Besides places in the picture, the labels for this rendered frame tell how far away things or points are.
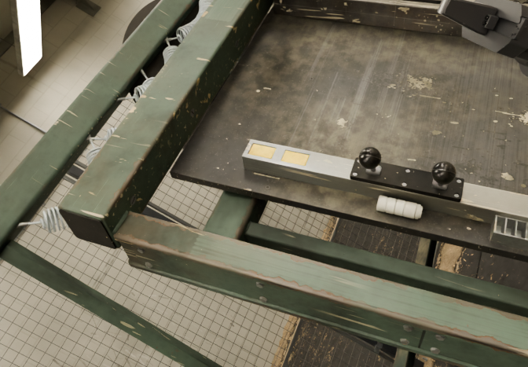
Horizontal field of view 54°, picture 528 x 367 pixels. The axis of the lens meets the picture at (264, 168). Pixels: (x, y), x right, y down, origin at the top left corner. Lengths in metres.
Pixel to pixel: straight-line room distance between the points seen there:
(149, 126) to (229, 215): 0.24
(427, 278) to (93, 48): 5.95
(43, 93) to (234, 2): 5.04
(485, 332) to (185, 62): 0.80
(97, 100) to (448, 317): 1.21
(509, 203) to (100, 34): 6.11
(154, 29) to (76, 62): 4.63
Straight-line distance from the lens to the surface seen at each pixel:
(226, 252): 0.90
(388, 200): 0.97
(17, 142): 6.02
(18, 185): 1.52
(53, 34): 6.71
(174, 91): 1.13
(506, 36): 0.64
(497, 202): 1.00
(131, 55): 1.81
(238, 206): 1.06
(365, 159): 0.87
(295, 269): 0.87
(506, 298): 1.01
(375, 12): 1.40
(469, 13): 0.66
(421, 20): 1.40
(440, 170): 0.87
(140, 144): 1.04
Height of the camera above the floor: 1.79
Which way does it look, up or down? 7 degrees down
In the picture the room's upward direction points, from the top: 59 degrees counter-clockwise
